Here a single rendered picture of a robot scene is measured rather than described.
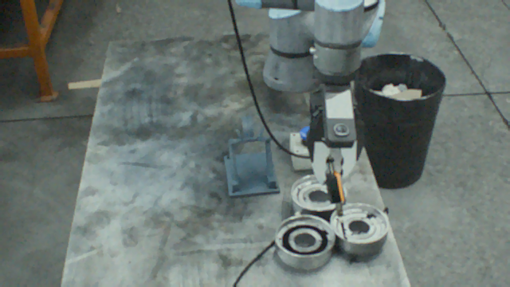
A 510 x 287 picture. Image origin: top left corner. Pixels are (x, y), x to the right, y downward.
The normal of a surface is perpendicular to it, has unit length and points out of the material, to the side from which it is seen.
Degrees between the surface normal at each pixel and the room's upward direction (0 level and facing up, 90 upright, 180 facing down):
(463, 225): 0
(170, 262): 0
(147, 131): 0
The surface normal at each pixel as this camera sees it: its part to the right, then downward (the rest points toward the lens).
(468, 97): -0.01, -0.80
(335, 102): 0.05, -0.51
